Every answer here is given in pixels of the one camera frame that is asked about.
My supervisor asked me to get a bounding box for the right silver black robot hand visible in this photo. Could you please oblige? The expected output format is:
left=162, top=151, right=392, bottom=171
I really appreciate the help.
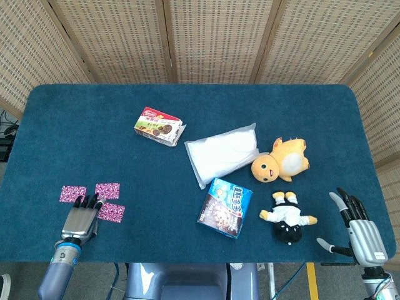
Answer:
left=316, top=187, right=389, bottom=266

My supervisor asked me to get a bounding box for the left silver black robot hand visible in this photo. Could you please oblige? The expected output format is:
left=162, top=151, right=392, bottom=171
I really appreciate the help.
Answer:
left=61, top=192, right=106, bottom=247

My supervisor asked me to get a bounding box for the pink patterned card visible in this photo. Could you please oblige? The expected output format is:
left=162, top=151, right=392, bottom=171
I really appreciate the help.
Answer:
left=59, top=185, right=88, bottom=203
left=97, top=202, right=126, bottom=224
left=94, top=182, right=121, bottom=201

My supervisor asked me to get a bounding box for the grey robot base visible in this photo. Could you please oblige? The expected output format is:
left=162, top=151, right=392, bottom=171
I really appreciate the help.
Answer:
left=124, top=262, right=260, bottom=300

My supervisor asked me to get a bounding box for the black white plush doll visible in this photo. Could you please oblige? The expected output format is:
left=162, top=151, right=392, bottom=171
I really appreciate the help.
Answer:
left=259, top=191, right=319, bottom=247

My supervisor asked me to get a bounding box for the blue felt table cloth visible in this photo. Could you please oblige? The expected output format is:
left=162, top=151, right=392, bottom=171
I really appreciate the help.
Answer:
left=0, top=83, right=398, bottom=264

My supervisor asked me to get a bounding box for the yellow plush toy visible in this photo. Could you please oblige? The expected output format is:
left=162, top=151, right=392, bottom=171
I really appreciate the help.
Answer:
left=251, top=136, right=311, bottom=183

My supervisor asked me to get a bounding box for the red green cookie box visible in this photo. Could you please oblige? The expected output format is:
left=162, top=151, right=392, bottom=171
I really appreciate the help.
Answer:
left=134, top=106, right=188, bottom=148

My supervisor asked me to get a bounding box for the blue chocolate cookie box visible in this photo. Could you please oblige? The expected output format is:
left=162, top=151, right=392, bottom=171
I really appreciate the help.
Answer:
left=196, top=177, right=254, bottom=239

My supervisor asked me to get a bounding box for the white plastic bag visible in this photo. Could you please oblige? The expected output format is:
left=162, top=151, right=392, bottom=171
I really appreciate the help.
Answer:
left=184, top=122, right=269, bottom=190

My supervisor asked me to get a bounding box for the woven bamboo folding screen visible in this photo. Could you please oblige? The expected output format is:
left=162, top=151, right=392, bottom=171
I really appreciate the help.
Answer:
left=0, top=0, right=400, bottom=260

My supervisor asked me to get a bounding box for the blue cable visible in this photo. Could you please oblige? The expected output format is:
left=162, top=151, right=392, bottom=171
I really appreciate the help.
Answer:
left=107, top=262, right=126, bottom=300
left=274, top=262, right=306, bottom=300

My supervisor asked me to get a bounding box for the white metal frame leg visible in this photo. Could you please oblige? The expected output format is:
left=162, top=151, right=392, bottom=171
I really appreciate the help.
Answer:
left=257, top=262, right=276, bottom=300

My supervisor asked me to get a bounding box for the black equipment with cables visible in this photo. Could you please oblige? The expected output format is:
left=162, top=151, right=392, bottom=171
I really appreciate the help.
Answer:
left=0, top=109, right=19, bottom=162

